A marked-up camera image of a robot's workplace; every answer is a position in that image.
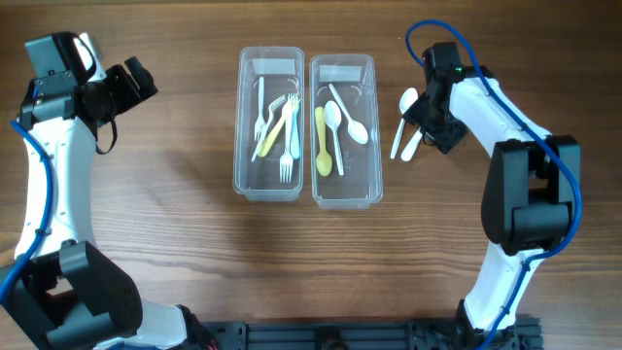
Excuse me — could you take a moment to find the wide white plastic spoon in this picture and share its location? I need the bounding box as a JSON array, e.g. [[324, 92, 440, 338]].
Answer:
[[400, 129, 423, 162]]

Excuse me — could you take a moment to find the white spoon bowl down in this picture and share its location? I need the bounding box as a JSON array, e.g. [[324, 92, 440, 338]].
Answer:
[[328, 84, 368, 145]]

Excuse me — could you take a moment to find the yellow plastic spoon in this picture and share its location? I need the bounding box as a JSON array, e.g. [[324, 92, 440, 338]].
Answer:
[[315, 106, 332, 177]]

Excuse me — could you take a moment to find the yellow plastic fork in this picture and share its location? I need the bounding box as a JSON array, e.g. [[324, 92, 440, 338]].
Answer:
[[259, 98, 299, 158]]

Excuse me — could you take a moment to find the slanted white plastic fork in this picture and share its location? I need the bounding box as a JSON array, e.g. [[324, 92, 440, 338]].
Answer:
[[255, 76, 265, 142]]

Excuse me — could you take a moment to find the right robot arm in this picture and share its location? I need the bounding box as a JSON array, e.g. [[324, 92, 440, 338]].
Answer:
[[403, 42, 580, 349]]

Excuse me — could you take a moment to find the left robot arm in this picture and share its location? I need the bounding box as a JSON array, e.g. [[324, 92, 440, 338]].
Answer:
[[1, 31, 218, 349]]

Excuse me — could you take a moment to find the right clear plastic container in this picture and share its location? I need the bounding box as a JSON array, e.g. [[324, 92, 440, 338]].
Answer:
[[309, 53, 383, 210]]

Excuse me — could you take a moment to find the clear plastic container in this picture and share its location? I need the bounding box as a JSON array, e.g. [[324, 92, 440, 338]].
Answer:
[[233, 47, 304, 201], [309, 53, 383, 210]]

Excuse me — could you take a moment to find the left clear plastic container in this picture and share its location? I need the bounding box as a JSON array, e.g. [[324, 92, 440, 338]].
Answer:
[[233, 47, 304, 201]]

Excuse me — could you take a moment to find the cream plastic spoon leftmost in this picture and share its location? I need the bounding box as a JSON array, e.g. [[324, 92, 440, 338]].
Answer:
[[390, 87, 418, 159]]

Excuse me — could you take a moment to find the left blue cable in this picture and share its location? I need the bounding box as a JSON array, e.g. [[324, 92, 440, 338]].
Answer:
[[0, 85, 55, 305]]

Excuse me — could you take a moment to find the blue cable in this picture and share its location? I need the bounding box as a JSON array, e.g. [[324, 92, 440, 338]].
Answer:
[[0, 85, 55, 305], [404, 18, 584, 350]]

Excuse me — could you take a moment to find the right blue cable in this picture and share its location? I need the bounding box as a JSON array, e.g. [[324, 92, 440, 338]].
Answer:
[[404, 18, 584, 350]]

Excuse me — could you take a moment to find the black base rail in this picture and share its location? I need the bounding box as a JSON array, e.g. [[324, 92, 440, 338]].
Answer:
[[193, 318, 543, 350]]

